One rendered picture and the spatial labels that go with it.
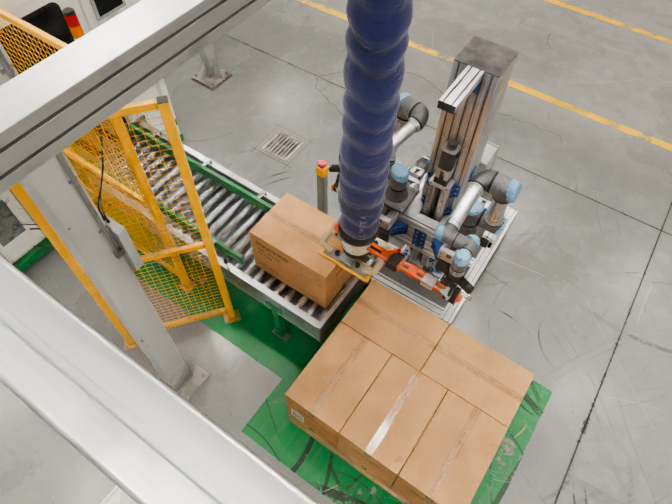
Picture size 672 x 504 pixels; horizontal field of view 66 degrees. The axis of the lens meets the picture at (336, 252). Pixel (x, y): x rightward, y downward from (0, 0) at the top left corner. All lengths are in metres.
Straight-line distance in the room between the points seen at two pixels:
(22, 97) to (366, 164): 1.56
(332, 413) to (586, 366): 2.03
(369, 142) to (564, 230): 3.03
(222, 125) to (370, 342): 2.95
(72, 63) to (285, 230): 2.41
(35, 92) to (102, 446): 0.71
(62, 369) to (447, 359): 3.04
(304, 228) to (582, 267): 2.48
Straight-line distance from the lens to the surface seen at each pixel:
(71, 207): 2.31
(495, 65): 2.85
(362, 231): 2.72
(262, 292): 3.53
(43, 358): 0.53
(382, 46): 1.94
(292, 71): 6.05
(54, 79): 1.07
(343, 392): 3.28
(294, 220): 3.39
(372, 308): 3.51
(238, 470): 0.45
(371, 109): 2.12
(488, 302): 4.34
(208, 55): 5.87
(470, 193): 2.75
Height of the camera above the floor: 3.64
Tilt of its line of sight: 56 degrees down
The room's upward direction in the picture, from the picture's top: 2 degrees clockwise
